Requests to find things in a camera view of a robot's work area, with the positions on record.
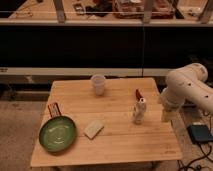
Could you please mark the red marker pen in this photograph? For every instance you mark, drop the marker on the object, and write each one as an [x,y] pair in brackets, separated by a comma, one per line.
[138,95]

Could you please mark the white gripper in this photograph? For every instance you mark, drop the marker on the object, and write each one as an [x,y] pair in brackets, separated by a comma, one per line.
[168,114]

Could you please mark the white figurine bottle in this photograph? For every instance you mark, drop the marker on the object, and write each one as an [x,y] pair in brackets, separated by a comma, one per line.
[139,110]

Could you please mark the beige sponge block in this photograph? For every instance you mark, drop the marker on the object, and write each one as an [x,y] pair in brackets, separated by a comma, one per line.
[93,129]

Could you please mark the dark blue box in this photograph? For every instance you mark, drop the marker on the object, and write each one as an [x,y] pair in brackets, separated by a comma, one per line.
[199,134]

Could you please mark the wooden table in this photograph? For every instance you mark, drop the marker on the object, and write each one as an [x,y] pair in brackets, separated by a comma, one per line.
[121,140]

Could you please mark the red tray on shelf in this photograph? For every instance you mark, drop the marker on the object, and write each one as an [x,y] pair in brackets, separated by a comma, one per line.
[161,9]

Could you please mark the white ceramic cup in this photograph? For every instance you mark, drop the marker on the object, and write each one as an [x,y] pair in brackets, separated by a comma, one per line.
[98,83]

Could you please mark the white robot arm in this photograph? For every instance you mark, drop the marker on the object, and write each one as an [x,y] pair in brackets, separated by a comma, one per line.
[186,83]

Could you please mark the black phone on shelf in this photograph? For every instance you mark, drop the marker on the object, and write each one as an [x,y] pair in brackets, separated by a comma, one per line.
[79,9]

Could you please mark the green ceramic bowl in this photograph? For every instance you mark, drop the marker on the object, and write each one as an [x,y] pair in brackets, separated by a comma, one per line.
[57,134]

